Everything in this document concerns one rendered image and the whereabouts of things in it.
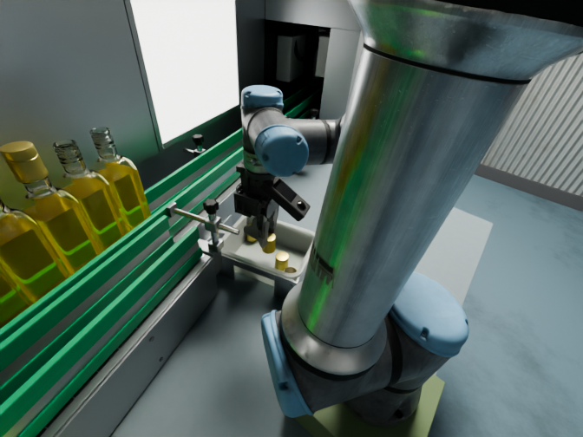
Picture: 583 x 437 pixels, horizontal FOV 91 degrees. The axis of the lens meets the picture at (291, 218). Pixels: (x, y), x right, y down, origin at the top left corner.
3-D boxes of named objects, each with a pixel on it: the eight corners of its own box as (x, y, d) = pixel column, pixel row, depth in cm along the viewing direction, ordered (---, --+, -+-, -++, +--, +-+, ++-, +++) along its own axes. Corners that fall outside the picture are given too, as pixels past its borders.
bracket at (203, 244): (191, 252, 71) (186, 231, 66) (225, 264, 69) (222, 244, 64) (182, 262, 68) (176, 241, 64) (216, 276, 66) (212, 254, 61)
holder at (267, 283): (232, 228, 89) (230, 208, 84) (316, 257, 82) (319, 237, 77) (198, 266, 76) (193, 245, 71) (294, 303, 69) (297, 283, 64)
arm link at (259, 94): (245, 97, 46) (235, 82, 52) (246, 159, 53) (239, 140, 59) (291, 95, 48) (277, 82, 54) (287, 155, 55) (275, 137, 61)
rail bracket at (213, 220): (180, 229, 67) (170, 184, 59) (244, 251, 63) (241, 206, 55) (171, 237, 65) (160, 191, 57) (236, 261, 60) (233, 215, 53)
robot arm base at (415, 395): (422, 362, 54) (447, 335, 47) (407, 449, 43) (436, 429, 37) (348, 322, 58) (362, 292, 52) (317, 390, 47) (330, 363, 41)
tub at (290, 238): (247, 231, 87) (246, 209, 82) (317, 256, 81) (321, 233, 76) (214, 272, 74) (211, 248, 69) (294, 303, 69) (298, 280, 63)
